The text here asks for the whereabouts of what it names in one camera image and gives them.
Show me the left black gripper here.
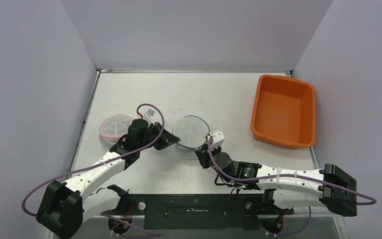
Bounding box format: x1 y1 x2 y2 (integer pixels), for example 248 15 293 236
138 121 180 151

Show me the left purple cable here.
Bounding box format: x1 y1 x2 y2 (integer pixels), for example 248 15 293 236
21 103 165 218

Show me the blue-trimmed mesh laundry bag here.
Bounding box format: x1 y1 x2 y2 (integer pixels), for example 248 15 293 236
172 115 210 160

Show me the purple cable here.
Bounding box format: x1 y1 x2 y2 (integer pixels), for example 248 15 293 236
21 103 165 218
206 140 377 206

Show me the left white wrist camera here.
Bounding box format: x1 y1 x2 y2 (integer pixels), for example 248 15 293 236
137 109 155 125

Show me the orange plastic bin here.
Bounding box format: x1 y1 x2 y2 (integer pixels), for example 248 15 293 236
250 74 316 149

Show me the pink-trimmed mesh laundry bag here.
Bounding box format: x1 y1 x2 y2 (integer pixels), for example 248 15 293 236
99 114 133 146

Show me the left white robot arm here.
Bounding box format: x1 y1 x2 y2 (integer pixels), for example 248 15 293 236
36 119 180 239

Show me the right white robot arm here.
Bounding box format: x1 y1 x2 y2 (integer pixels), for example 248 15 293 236
195 145 357 217

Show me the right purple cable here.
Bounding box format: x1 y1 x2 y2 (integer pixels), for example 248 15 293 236
206 140 377 206

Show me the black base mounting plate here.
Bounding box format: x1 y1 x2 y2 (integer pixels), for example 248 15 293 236
107 194 294 231

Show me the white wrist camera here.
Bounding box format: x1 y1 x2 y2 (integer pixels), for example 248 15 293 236
206 128 225 148
137 109 155 125

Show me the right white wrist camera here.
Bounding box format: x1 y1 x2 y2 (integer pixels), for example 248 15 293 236
206 128 225 148

